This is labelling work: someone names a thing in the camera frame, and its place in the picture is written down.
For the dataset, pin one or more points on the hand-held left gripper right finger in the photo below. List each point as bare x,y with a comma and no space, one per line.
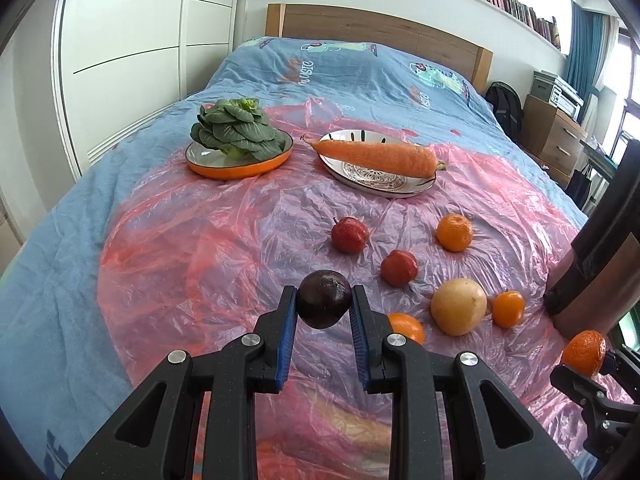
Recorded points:
361,345

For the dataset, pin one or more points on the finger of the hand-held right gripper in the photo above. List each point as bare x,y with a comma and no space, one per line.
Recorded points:
582,390
622,362

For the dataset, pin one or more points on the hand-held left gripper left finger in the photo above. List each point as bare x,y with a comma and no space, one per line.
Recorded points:
285,340

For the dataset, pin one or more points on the orange mandarin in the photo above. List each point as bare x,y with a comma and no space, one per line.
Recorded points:
582,352
454,232
508,309
407,329

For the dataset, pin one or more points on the dark purple plum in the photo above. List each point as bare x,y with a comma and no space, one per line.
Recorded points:
324,300

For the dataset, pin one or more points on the small red apple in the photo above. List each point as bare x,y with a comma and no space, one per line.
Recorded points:
398,268

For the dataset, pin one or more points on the yellow pear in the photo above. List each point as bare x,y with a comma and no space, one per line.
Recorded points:
458,307

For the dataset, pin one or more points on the large red apple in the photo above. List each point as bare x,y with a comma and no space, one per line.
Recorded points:
350,235

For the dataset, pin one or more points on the pink plastic sheet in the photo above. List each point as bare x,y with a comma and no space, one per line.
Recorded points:
225,260

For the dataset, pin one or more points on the white patterned plate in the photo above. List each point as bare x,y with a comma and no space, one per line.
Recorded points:
375,183

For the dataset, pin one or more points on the orange rimmed plate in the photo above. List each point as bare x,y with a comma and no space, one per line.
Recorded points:
240,170

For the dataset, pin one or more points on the black tote bag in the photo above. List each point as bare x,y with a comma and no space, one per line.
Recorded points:
580,187

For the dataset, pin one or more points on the large orange carrot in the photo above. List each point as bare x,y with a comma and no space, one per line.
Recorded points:
380,157

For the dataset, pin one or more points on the low wooden nightstand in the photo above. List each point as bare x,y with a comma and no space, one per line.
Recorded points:
555,172

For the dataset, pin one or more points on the green rosette bok choy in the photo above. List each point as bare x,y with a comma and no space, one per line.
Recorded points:
235,130

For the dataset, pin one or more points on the wooden drawer cabinet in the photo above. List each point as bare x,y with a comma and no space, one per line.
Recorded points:
555,132

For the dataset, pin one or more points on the window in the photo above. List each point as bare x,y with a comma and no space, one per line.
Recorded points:
625,95

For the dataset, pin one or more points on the blue printed blanket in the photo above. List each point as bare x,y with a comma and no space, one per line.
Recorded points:
350,75

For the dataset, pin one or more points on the black backpack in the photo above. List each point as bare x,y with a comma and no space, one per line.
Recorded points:
505,107

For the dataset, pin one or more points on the white printer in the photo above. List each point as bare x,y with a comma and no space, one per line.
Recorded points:
557,90

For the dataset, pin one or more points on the teal curtain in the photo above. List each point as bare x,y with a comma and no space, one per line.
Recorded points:
582,55

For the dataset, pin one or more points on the wooden headboard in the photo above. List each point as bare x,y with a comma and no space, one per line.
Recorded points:
380,30

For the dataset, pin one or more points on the white wardrobe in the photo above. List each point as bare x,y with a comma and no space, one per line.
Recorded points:
130,35

